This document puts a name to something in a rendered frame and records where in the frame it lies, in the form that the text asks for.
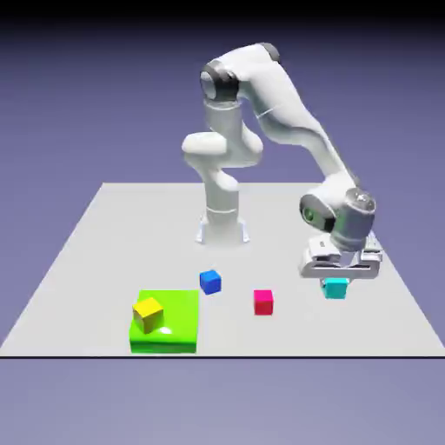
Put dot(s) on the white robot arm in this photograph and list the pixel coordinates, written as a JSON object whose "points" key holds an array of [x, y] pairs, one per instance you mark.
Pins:
{"points": [[274, 100]]}

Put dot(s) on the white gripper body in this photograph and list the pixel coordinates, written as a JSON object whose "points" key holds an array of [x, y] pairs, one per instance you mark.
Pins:
{"points": [[339, 271]]}

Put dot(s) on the small yellow cube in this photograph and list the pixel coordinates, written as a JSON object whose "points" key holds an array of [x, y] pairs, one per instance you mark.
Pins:
{"points": [[148, 315]]}

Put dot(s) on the small pink cube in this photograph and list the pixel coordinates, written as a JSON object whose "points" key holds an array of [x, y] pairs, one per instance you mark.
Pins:
{"points": [[263, 302]]}

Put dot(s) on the large green box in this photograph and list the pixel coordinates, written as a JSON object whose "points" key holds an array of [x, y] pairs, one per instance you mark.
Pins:
{"points": [[174, 323]]}

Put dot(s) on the small cyan cube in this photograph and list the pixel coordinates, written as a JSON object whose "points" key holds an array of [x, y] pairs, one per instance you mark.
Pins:
{"points": [[336, 288]]}

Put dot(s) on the small blue cube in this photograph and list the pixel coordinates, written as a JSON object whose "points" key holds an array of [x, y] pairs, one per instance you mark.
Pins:
{"points": [[210, 281]]}

